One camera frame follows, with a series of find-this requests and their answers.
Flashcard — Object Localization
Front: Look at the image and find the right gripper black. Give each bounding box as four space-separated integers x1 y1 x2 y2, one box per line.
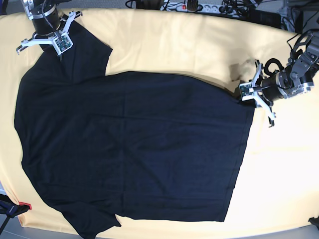
16 6 82 54

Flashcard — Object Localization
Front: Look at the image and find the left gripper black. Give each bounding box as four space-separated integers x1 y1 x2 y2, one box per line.
250 60 286 127

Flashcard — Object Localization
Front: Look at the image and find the dark navy T-shirt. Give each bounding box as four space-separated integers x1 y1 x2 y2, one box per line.
14 22 254 239

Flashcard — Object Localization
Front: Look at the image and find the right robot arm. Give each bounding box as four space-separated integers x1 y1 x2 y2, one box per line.
16 0 83 57

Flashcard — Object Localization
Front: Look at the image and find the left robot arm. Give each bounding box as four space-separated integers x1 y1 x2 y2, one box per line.
253 29 319 127

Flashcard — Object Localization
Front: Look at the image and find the white power strip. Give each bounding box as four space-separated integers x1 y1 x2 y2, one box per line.
160 0 239 17

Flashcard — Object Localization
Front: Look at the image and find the cream yellow table cloth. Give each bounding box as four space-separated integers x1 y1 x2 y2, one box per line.
0 8 319 239

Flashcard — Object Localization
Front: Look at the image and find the black corner clamp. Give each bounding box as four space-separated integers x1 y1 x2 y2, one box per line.
308 217 319 230

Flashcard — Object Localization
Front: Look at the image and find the red black table clamp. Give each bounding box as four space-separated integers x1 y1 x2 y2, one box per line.
0 194 32 218

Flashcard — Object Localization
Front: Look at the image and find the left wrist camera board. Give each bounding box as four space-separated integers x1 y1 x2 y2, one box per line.
239 82 255 101

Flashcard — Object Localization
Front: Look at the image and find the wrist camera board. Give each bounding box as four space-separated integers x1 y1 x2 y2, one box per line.
239 82 255 101
53 34 73 55

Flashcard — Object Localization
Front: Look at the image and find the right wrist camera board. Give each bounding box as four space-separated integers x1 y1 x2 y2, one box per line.
53 34 73 55

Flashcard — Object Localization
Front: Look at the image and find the black cable tangle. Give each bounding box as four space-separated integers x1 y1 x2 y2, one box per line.
219 0 257 15

